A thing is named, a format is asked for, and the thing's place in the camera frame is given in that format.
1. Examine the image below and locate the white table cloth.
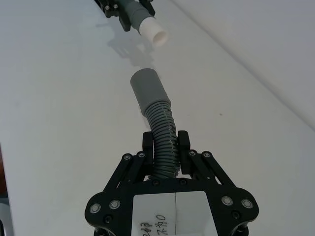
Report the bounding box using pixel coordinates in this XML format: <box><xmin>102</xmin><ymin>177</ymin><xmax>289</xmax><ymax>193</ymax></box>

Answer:
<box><xmin>0</xmin><ymin>0</ymin><xmax>315</xmax><ymax>236</ymax></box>

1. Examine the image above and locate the grey pipe with white end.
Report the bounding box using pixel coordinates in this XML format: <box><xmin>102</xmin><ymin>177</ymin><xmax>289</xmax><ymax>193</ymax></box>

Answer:
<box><xmin>117</xmin><ymin>0</ymin><xmax>169</xmax><ymax>47</ymax></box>

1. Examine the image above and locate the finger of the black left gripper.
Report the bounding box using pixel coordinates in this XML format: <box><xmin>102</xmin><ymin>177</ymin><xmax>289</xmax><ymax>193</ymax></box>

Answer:
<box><xmin>139</xmin><ymin>0</ymin><xmax>156</xmax><ymax>18</ymax></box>
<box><xmin>94</xmin><ymin>0</ymin><xmax>131</xmax><ymax>32</ymax></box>

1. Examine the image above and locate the grey corrugated hose with cuff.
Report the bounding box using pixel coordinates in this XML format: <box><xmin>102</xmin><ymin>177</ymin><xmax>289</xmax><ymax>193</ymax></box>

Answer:
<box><xmin>130</xmin><ymin>68</ymin><xmax>182</xmax><ymax>179</ymax></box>

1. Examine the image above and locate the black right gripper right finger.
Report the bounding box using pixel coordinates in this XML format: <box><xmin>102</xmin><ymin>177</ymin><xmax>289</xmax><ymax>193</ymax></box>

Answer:
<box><xmin>177</xmin><ymin>130</ymin><xmax>237</xmax><ymax>188</ymax></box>

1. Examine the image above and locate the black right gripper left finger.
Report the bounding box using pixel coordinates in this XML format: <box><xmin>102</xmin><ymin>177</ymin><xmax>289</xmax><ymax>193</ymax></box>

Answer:
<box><xmin>102</xmin><ymin>132</ymin><xmax>155</xmax><ymax>193</ymax></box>

